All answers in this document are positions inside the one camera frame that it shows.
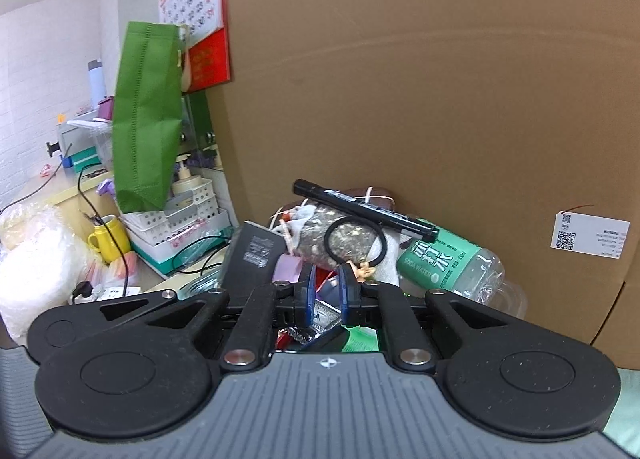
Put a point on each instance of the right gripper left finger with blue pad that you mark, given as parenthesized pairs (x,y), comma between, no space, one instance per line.
(268,309)

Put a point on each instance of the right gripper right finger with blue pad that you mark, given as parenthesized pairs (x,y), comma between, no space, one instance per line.
(384,308)

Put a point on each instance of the black permanent marker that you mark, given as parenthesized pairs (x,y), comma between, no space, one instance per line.
(356,207)

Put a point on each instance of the green box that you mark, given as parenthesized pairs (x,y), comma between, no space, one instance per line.
(361,340)

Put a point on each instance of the black small box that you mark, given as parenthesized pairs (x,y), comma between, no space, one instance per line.
(250,260)

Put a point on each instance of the yellow mug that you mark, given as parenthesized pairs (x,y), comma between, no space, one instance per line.
(110,239)

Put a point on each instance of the white basket organizer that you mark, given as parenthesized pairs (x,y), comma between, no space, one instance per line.
(189,221)

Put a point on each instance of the white shipping label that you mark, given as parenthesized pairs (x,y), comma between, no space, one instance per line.
(592,235)

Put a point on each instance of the large brown cardboard box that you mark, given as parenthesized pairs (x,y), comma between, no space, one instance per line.
(485,117)

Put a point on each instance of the teal cloth with black stripe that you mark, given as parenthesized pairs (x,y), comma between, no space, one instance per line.
(624,424)

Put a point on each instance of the green paper bag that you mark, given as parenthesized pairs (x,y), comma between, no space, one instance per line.
(147,116)

